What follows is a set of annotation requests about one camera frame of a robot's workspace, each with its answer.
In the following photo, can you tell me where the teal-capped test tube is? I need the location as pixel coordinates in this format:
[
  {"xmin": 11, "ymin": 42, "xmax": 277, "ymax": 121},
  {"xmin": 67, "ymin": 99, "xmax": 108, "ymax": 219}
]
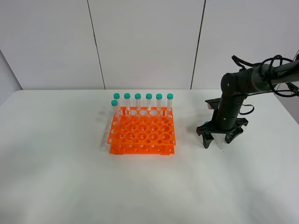
[{"xmin": 211, "ymin": 133, "xmax": 224, "ymax": 150}]

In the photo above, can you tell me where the second row left tube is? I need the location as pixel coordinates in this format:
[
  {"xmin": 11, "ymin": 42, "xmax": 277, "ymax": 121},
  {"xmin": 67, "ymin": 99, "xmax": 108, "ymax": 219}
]
[{"xmin": 111, "ymin": 99, "xmax": 120, "ymax": 124}]

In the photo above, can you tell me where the orange test tube rack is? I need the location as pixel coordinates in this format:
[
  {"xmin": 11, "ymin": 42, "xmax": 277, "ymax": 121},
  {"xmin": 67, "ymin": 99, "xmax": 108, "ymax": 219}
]
[{"xmin": 107, "ymin": 106, "xmax": 176, "ymax": 155}]

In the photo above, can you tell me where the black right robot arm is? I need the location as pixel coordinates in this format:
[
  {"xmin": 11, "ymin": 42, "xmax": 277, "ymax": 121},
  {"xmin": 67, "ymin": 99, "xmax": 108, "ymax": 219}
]
[{"xmin": 196, "ymin": 55, "xmax": 299, "ymax": 148}]

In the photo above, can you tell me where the black right camera cable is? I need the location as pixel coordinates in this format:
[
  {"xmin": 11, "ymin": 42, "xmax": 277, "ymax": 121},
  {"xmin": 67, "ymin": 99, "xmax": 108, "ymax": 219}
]
[{"xmin": 231, "ymin": 48, "xmax": 299, "ymax": 115}]

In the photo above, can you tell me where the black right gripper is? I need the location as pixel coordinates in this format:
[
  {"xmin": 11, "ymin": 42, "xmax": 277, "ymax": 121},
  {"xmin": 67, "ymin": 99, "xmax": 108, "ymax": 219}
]
[{"xmin": 196, "ymin": 98, "xmax": 248, "ymax": 149}]

